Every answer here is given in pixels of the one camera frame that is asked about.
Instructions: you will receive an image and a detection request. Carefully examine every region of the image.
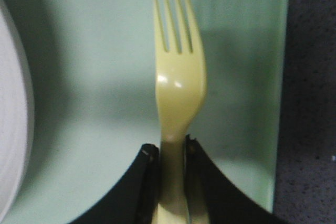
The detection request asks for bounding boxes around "light green tray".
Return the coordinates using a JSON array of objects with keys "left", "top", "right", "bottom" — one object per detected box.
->
[{"left": 4, "top": 0, "right": 288, "bottom": 223}]

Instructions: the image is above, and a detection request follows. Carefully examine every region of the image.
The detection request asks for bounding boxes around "white round plate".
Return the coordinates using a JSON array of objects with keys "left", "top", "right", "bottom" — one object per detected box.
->
[{"left": 1, "top": 0, "right": 35, "bottom": 219}]

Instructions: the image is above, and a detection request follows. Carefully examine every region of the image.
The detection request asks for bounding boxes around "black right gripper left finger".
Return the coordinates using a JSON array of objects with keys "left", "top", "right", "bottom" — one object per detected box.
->
[{"left": 72, "top": 144, "right": 159, "bottom": 223}]

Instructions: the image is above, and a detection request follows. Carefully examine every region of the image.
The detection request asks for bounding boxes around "yellow plastic fork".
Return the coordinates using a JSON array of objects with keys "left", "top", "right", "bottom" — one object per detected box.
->
[{"left": 154, "top": 0, "right": 207, "bottom": 223}]

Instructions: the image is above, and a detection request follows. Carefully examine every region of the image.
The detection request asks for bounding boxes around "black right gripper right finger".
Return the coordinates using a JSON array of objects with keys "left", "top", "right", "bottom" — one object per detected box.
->
[{"left": 185, "top": 135, "right": 285, "bottom": 223}]

